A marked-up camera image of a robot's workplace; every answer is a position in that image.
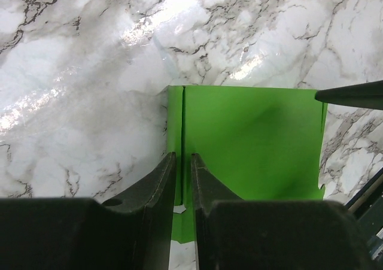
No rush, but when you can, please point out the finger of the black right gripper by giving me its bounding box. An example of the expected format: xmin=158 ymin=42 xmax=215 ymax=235
xmin=315 ymin=81 xmax=383 ymax=110

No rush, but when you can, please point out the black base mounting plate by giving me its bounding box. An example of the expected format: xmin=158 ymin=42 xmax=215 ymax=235
xmin=344 ymin=177 xmax=383 ymax=259

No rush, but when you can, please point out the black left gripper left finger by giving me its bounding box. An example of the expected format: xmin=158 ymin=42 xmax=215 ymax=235
xmin=102 ymin=152 xmax=177 ymax=269

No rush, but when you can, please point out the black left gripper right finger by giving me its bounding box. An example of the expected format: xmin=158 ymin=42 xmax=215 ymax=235
xmin=191 ymin=153 xmax=239 ymax=269

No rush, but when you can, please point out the green paper box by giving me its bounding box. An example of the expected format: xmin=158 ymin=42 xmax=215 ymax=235
xmin=167 ymin=86 xmax=327 ymax=243

